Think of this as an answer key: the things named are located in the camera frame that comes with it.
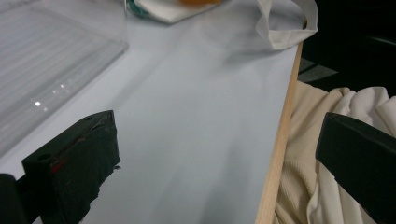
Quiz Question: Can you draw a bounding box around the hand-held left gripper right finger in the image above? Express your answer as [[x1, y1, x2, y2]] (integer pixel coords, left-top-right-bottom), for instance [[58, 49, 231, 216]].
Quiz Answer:
[[315, 112, 396, 224]]

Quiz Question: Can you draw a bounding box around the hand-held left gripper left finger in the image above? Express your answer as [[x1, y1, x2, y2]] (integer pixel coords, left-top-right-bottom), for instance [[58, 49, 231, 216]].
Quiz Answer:
[[21, 109, 121, 224]]

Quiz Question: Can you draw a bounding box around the cream cloth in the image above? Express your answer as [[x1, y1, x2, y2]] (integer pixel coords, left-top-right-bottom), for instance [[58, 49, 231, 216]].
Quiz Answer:
[[274, 79, 396, 224]]

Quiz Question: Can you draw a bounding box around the clear plastic tray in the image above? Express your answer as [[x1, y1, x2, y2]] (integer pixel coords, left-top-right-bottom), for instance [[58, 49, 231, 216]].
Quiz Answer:
[[0, 0, 130, 157]]

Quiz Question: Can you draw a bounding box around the white cloth bag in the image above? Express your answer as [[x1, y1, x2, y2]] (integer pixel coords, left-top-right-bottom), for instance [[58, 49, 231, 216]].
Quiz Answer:
[[255, 0, 318, 50]]

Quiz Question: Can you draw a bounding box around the orange object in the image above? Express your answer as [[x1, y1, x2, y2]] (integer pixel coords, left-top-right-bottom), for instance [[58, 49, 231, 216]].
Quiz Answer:
[[178, 0, 223, 7]]

